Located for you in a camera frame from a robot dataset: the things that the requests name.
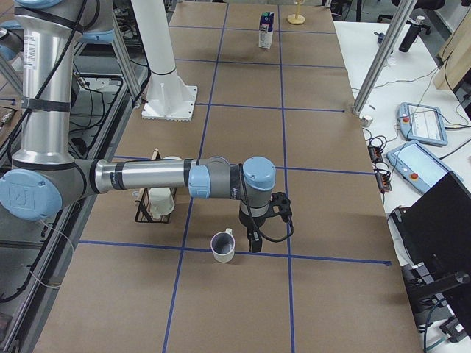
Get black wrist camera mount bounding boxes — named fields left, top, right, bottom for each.
left=266, top=192, right=292, bottom=223

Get black monitor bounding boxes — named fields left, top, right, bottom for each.
left=392, top=171, right=470, bottom=332

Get blue white milk carton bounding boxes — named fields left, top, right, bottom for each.
left=258, top=12, right=275, bottom=49

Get white upturned cup right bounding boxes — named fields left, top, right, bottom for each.
left=148, top=188, right=174, bottom=219

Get teach pendant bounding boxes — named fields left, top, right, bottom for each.
left=386, top=140, right=453, bottom=194
left=397, top=102, right=448, bottom=146

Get teach pendant near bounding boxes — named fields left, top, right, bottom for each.
left=386, top=140, right=453, bottom=194

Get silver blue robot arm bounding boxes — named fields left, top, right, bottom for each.
left=1, top=1, right=275, bottom=253

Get wooden cup tree stand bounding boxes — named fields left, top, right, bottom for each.
left=287, top=0, right=305, bottom=25

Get teach pendant far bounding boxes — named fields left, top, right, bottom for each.
left=397, top=102, right=448, bottom=146

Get white mug with handle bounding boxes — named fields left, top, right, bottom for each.
left=210, top=228, right=236, bottom=263

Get white camera stand base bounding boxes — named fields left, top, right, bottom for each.
left=132, top=0, right=198, bottom=121

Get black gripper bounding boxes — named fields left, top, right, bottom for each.
left=238, top=206, right=267, bottom=253

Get aluminium profile post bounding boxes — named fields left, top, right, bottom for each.
left=352, top=0, right=417, bottom=115

